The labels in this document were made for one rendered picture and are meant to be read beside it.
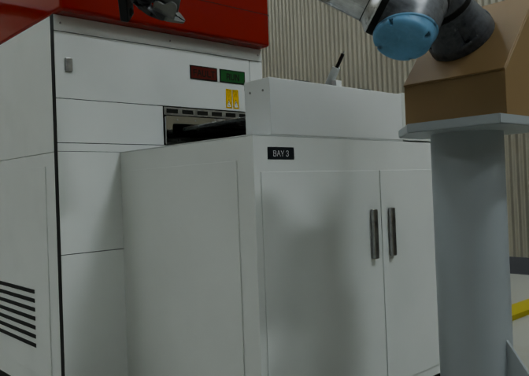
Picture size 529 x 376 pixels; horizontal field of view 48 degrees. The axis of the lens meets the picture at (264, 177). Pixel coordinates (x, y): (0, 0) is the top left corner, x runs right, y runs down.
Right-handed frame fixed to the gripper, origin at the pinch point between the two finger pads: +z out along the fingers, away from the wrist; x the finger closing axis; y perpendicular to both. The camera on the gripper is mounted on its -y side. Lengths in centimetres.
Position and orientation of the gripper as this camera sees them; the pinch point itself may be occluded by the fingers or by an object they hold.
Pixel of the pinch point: (179, 21)
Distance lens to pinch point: 165.7
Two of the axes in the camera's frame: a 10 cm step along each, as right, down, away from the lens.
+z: 8.3, 4.9, 2.8
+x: 1.9, -7.1, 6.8
